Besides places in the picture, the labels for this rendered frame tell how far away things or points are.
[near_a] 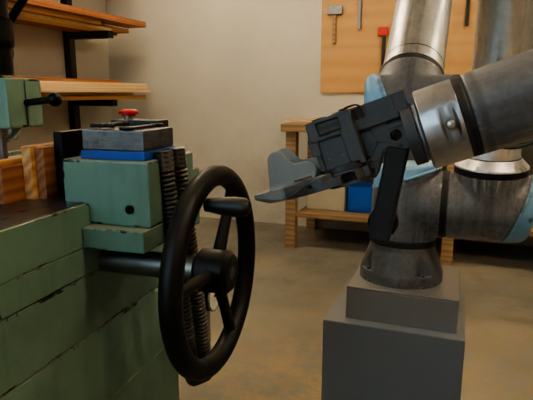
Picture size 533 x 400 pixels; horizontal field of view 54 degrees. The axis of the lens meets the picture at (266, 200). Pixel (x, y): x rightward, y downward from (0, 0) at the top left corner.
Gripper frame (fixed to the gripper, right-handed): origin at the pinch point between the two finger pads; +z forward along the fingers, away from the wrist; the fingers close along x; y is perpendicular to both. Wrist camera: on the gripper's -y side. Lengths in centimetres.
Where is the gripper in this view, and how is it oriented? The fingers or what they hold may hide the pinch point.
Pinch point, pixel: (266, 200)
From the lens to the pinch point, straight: 65.7
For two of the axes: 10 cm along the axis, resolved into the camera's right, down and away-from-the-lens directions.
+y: -3.3, -9.4, -0.9
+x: -2.9, 1.9, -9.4
